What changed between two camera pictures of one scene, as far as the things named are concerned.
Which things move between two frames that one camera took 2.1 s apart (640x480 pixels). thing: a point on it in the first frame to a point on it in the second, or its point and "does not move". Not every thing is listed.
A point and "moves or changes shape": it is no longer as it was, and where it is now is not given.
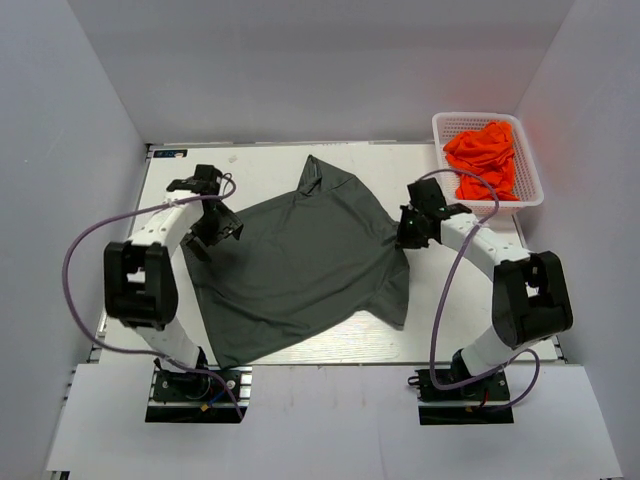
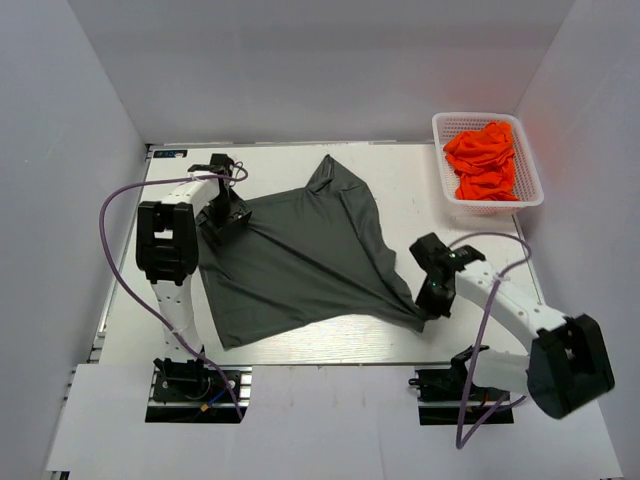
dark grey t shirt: [301, 262] moves or changes shape
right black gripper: [407, 236] to [435, 298]
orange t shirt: [487, 152] does not move
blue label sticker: [178, 153] does not move
